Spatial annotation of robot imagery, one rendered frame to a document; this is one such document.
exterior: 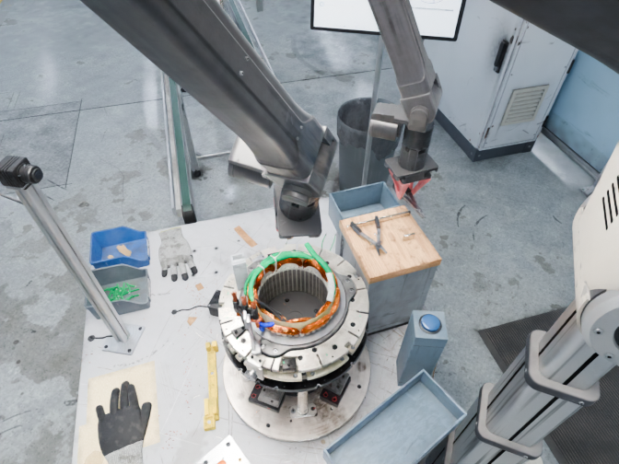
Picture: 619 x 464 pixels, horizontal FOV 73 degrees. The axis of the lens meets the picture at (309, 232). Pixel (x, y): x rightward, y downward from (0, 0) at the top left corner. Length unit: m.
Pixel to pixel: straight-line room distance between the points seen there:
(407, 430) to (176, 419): 0.58
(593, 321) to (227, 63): 0.48
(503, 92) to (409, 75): 2.20
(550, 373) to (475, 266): 1.75
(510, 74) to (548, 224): 0.94
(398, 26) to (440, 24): 0.88
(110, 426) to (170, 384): 0.16
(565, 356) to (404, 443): 0.32
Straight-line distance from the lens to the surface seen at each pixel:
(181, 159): 1.88
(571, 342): 0.75
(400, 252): 1.05
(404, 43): 0.79
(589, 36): 0.19
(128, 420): 1.19
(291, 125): 0.40
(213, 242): 1.47
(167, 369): 1.24
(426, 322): 0.97
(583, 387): 0.84
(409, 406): 0.90
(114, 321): 1.23
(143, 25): 0.29
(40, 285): 2.70
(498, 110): 3.06
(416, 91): 0.82
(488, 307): 2.39
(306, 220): 0.63
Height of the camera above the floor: 1.85
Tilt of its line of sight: 47 degrees down
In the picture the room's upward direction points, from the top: straight up
